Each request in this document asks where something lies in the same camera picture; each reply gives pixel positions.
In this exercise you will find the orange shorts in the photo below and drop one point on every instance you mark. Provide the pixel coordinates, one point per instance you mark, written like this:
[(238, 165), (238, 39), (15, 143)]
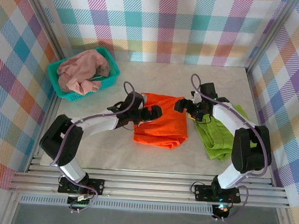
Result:
[(169, 128)]

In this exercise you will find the lime green shorts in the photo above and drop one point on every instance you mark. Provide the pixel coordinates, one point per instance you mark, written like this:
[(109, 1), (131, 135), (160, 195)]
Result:
[(216, 139)]

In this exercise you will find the pink shorts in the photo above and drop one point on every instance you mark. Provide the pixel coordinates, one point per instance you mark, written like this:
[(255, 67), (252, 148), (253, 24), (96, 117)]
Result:
[(75, 68)]

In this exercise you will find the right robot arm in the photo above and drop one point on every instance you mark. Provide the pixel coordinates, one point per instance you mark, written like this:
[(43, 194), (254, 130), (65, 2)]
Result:
[(246, 152)]

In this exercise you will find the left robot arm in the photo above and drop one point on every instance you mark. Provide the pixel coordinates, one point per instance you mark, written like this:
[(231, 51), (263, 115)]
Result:
[(94, 123)]

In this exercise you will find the teal plastic basket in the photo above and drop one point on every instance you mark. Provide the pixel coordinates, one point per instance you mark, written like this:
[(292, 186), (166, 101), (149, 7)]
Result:
[(63, 93)]

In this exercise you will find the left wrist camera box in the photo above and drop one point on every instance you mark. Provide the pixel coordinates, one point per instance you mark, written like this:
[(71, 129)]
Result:
[(136, 100)]

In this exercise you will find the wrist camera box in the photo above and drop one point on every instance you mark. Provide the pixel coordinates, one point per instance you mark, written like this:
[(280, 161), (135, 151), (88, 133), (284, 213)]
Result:
[(136, 100), (208, 90)]

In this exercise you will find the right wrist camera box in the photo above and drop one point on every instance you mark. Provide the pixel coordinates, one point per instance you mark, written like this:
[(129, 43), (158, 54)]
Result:
[(208, 90)]

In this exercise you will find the aluminium rail frame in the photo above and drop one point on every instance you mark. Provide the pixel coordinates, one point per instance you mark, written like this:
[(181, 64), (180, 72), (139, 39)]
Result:
[(146, 187)]

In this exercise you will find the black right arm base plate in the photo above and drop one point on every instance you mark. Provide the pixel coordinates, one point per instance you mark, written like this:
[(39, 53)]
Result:
[(202, 193)]

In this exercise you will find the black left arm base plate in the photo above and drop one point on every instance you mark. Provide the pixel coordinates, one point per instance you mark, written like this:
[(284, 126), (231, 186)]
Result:
[(96, 186)]

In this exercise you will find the aluminium upright post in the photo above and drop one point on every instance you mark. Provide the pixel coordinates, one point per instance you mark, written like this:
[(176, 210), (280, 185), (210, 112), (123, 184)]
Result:
[(270, 36), (46, 20)]

